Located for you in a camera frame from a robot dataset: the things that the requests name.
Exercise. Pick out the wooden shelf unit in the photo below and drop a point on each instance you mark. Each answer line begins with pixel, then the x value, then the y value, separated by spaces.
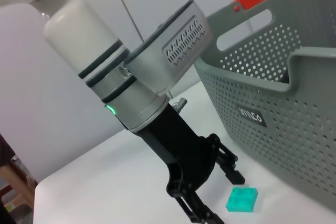
pixel 18 187

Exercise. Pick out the teal toy brick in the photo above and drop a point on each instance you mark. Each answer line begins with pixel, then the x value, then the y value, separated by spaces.
pixel 241 199

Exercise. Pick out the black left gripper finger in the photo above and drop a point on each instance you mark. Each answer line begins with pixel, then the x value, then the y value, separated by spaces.
pixel 231 169
pixel 195 208

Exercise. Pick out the grey perforated storage bin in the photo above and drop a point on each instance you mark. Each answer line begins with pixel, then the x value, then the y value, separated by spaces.
pixel 288 129

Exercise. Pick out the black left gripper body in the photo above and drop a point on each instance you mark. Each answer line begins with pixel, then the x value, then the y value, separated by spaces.
pixel 183 150

